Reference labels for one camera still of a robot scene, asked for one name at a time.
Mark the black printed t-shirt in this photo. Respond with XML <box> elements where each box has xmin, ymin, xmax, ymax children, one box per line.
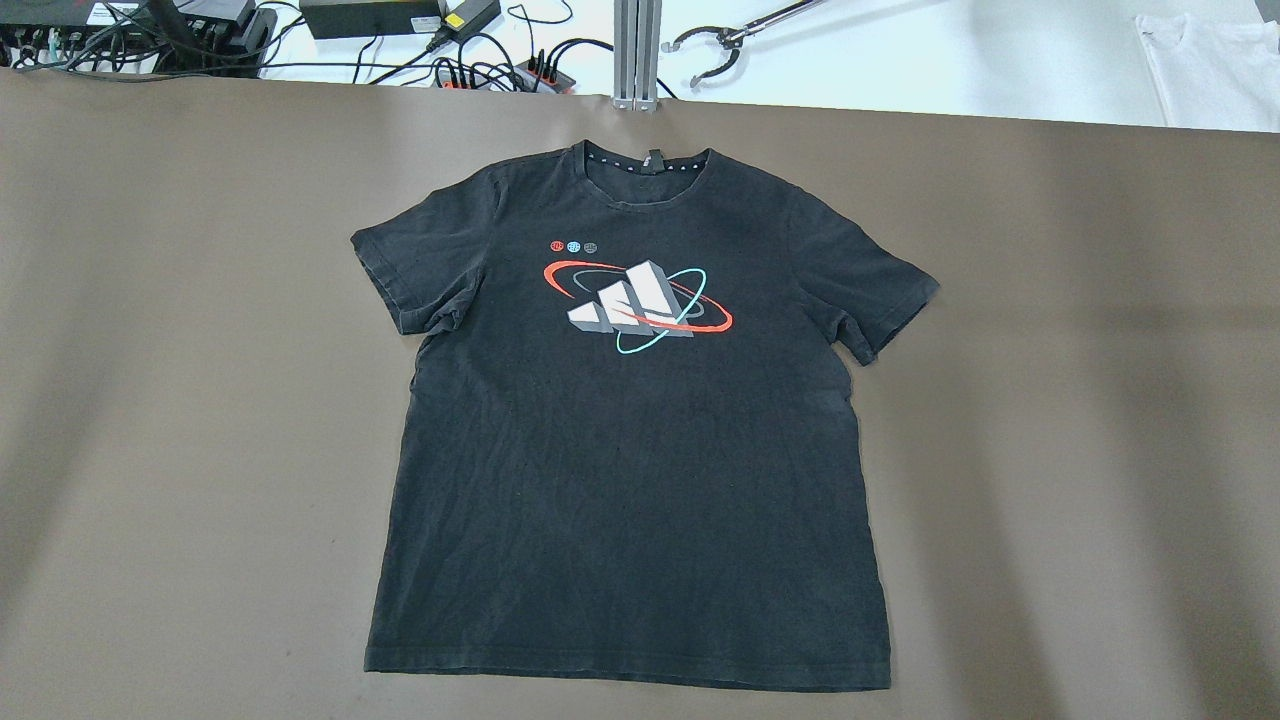
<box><xmin>351</xmin><ymin>141</ymin><xmax>938</xmax><ymax>692</ymax></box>

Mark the orange power strip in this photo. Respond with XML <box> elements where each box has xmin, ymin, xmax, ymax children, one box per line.
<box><xmin>426</xmin><ymin>58</ymin><xmax>579</xmax><ymax>95</ymax></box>

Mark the grabber reacher tool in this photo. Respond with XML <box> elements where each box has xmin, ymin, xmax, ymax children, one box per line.
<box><xmin>659</xmin><ymin>1</ymin><xmax>820</xmax><ymax>88</ymax></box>

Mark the black power adapter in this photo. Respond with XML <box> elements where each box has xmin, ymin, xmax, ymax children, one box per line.
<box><xmin>297</xmin><ymin>1</ymin><xmax>445</xmax><ymax>40</ymax></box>

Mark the black electronics box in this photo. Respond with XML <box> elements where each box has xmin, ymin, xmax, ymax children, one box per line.
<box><xmin>1</xmin><ymin>1</ymin><xmax>292</xmax><ymax>77</ymax></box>

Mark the white cloth on desk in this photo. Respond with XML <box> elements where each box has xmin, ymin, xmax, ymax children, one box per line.
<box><xmin>1134</xmin><ymin>14</ymin><xmax>1279</xmax><ymax>133</ymax></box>

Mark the aluminium frame post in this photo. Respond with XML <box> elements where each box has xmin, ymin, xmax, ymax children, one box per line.
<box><xmin>612</xmin><ymin>0</ymin><xmax>662</xmax><ymax>111</ymax></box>

